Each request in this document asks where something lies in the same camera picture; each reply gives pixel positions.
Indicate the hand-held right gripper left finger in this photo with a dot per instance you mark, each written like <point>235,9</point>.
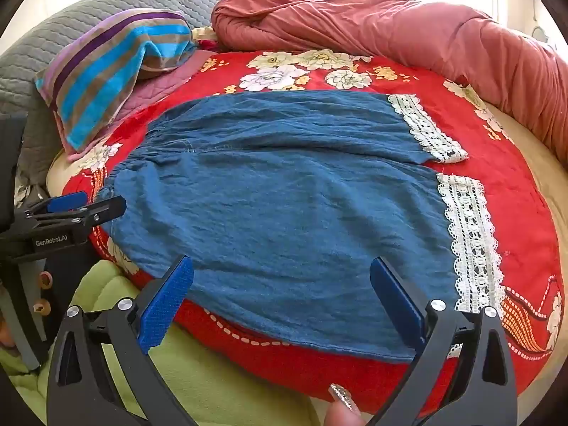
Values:
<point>171,301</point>

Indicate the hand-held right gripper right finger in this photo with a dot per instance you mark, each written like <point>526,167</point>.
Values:
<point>395,293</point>

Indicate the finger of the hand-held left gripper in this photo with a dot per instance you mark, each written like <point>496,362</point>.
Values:
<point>66,202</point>
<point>97,213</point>

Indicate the blue pants with lace hems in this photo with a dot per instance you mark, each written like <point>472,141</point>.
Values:
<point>275,195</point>

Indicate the striped towel pillow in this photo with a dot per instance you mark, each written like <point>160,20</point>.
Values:
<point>97,66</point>

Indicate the pink quilted pillow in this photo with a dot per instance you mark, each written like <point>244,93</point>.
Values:
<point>164,84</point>

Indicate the red floral blanket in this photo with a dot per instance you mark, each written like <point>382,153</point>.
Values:
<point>510,186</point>

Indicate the grey quilted pillow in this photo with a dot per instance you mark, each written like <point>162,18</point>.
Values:
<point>53,31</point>

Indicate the yellow floral cloth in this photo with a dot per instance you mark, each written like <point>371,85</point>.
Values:
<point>204,37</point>

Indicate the pink comforter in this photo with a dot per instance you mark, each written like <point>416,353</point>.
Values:
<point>399,26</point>

